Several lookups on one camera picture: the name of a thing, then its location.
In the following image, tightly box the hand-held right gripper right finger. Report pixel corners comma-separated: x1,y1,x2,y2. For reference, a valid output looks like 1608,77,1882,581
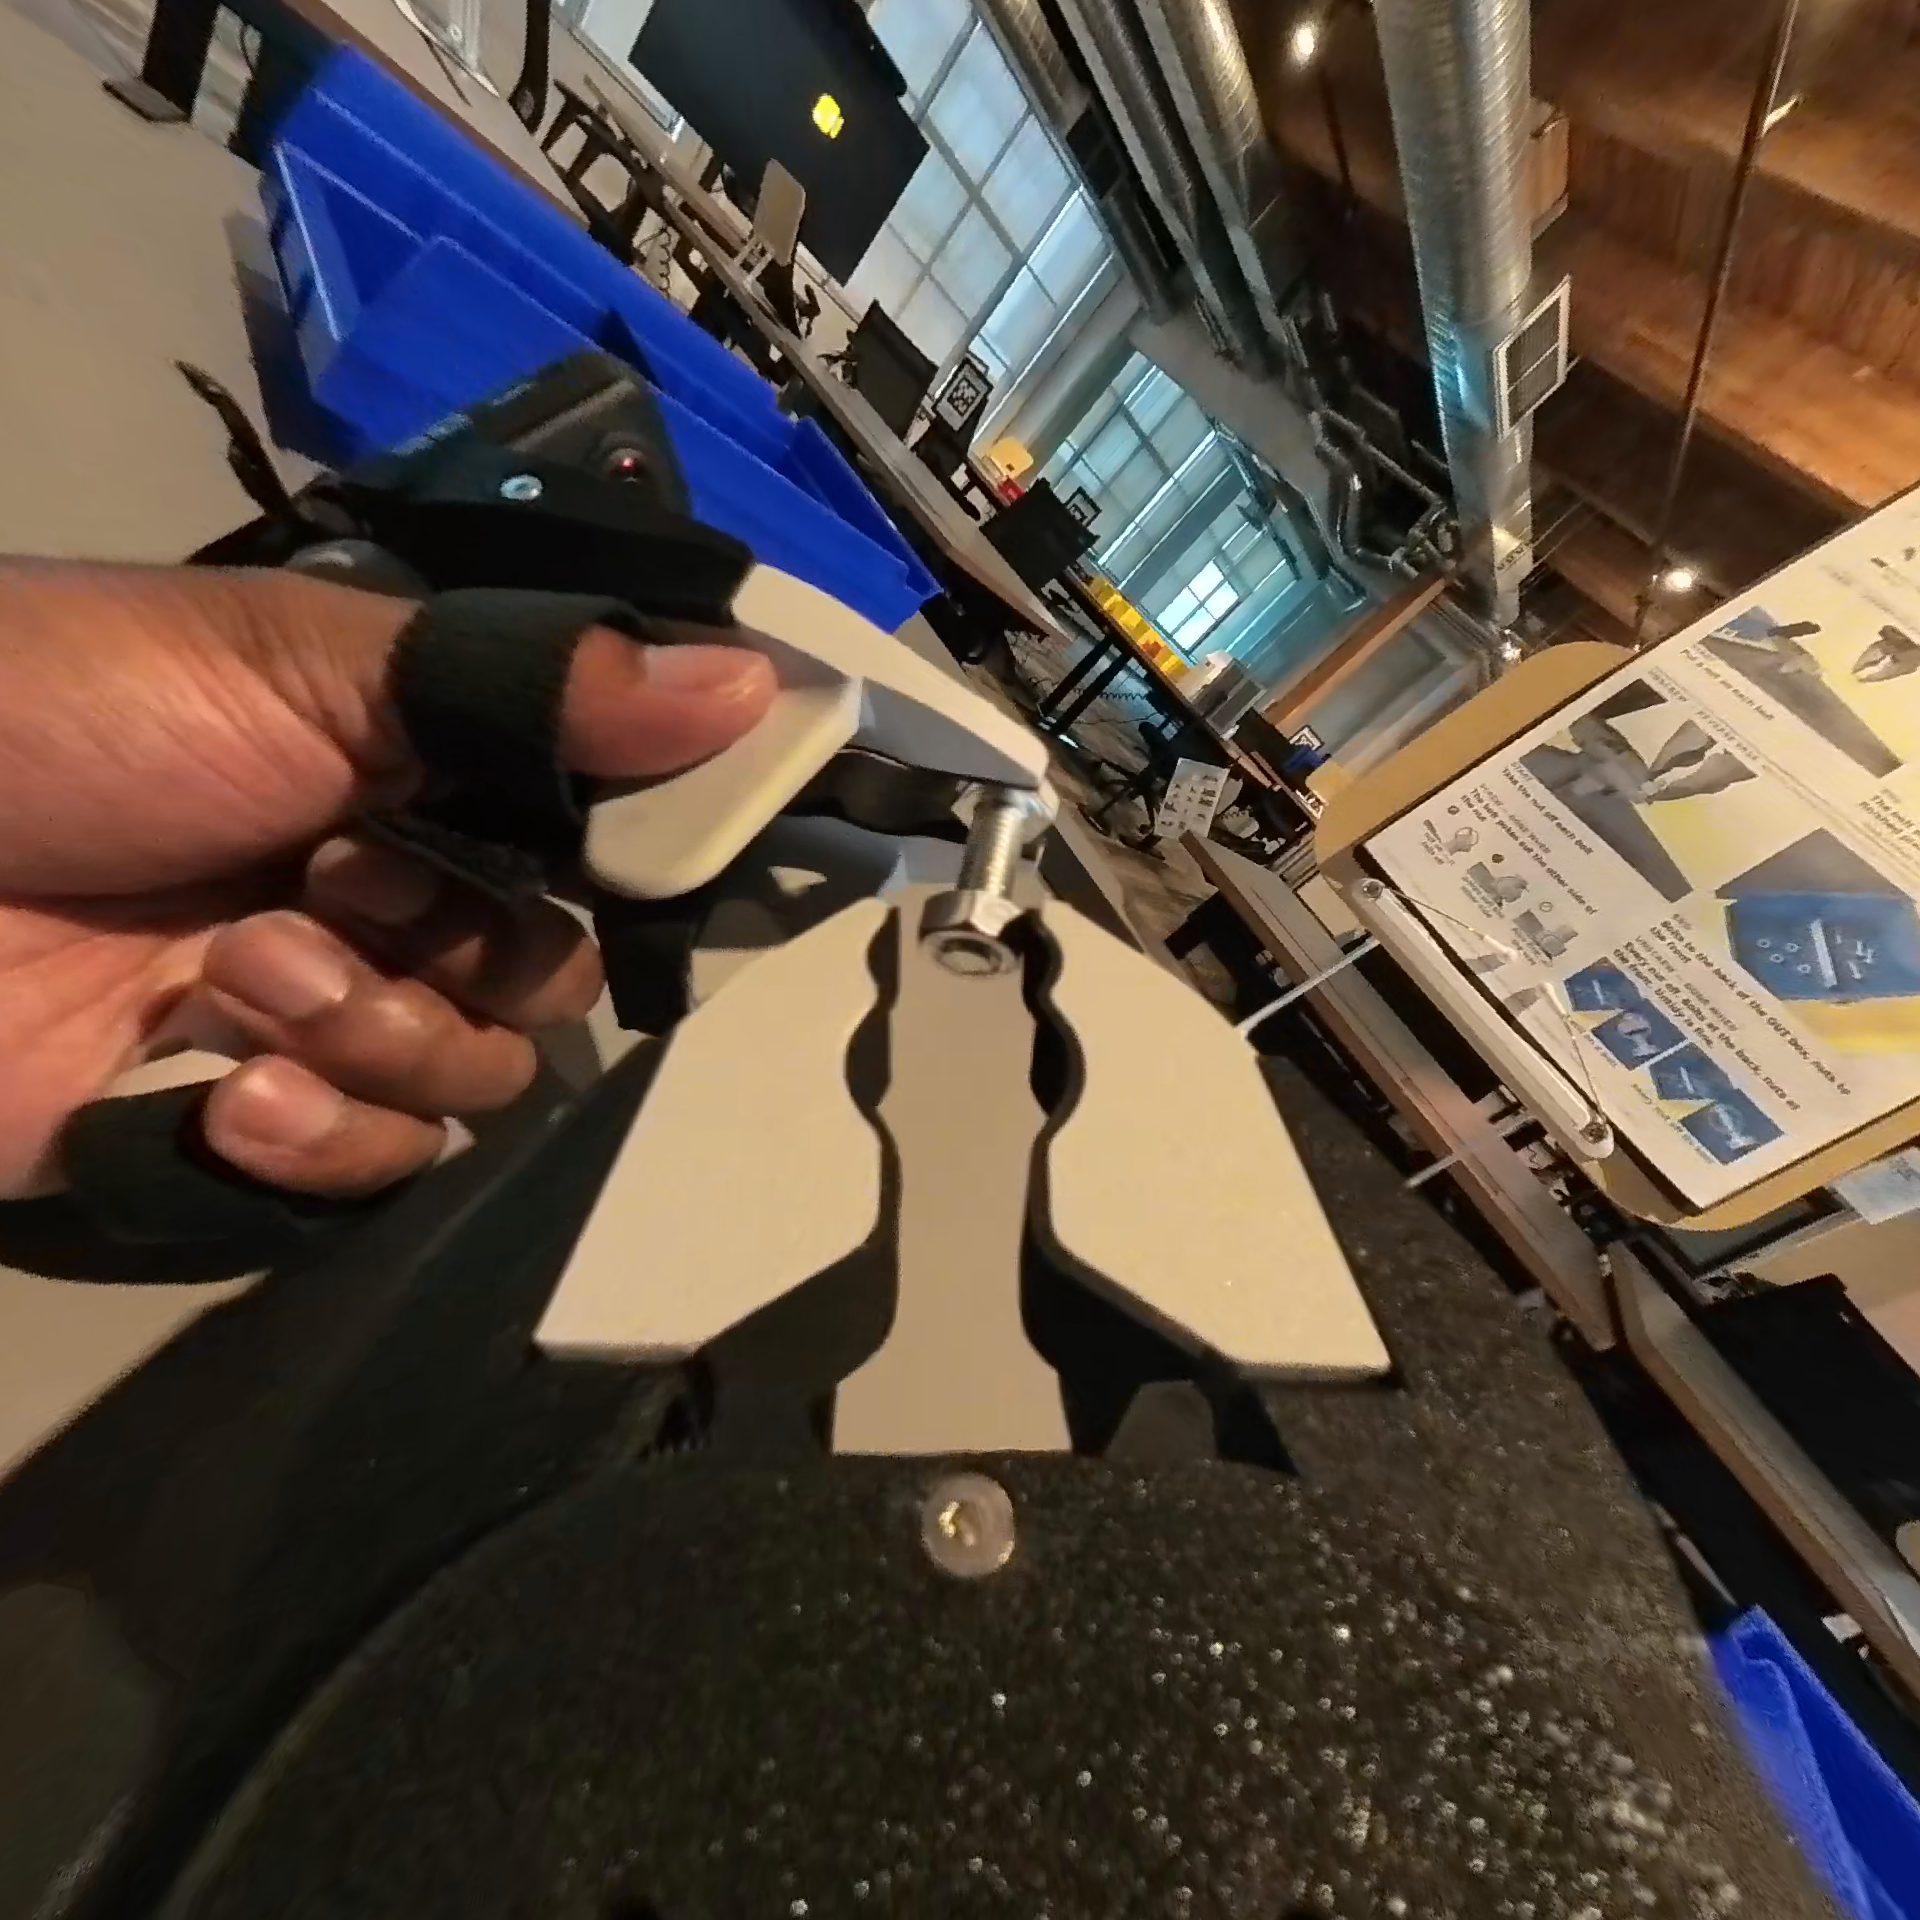
1023,908,1397,1383

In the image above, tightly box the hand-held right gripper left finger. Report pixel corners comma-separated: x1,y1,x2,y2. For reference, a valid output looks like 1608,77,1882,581
532,903,913,1367

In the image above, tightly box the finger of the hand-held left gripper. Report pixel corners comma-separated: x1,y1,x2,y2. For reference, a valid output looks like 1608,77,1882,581
736,569,1055,799
838,817,965,906

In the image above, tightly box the blue plastic bin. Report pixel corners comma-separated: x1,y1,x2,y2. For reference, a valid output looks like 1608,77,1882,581
1708,1603,1920,1920
257,42,944,628

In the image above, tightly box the person's left hand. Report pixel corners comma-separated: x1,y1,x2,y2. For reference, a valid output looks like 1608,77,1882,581
0,555,784,1203

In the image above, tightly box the white zip tie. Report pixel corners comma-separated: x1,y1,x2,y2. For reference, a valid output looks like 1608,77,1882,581
1232,932,1377,1041

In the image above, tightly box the long wooden desk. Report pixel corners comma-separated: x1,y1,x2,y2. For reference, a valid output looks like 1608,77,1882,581
599,89,1073,641

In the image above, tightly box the row of yellow bins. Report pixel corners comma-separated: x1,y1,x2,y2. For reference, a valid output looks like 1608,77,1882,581
1093,582,1191,682

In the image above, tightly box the white clip bar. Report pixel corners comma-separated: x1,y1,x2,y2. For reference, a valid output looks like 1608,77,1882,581
1346,877,1618,1161

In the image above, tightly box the black wall monitor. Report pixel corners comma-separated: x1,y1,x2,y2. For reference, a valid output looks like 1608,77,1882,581
626,0,932,287

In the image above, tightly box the silver spiral air duct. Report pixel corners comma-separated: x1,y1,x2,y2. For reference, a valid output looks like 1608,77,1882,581
976,0,1574,634

